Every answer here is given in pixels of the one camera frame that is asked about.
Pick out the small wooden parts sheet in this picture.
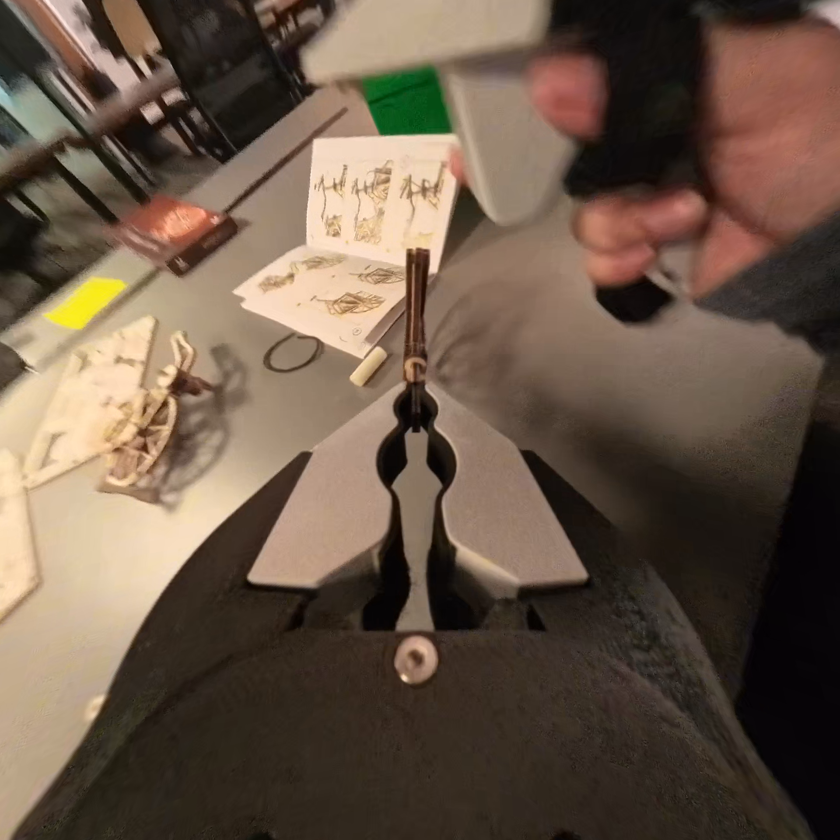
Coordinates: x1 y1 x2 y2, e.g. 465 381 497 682
0 448 42 624

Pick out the wooden bicycle model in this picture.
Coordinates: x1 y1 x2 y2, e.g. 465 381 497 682
98 331 217 506

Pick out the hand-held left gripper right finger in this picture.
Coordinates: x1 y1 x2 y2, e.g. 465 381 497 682
420 384 589 634

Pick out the slim dark wooden model part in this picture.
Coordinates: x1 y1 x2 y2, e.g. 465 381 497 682
402 246 431 434

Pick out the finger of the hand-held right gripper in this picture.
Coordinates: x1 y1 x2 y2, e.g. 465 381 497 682
298 0 553 88

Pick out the large wooden parts sheet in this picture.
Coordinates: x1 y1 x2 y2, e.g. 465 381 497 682
23 315 160 490

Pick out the black chair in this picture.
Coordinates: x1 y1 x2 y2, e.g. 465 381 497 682
134 0 306 161

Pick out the dark wooden table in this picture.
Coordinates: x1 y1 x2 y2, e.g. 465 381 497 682
0 66 181 227

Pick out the large green plastic bin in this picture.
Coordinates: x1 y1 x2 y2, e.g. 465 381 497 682
361 69 454 137

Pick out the black rubber ring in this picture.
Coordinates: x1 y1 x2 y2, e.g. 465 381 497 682
262 332 324 372

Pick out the white instruction booklet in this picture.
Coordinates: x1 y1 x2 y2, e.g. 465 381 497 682
233 134 460 361

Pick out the dark model kit box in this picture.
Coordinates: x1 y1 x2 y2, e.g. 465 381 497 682
108 196 238 277

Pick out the person's dark clothing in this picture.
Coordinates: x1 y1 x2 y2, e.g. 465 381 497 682
735 354 840 840

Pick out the white wax stick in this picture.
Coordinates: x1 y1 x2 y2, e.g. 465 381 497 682
350 348 388 388

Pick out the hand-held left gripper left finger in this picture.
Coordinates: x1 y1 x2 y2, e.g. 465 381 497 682
247 384 421 634

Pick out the yellow paper note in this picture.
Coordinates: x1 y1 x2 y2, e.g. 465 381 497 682
42 277 129 330

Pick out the person's right hand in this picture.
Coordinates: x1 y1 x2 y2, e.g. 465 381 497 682
528 23 840 301

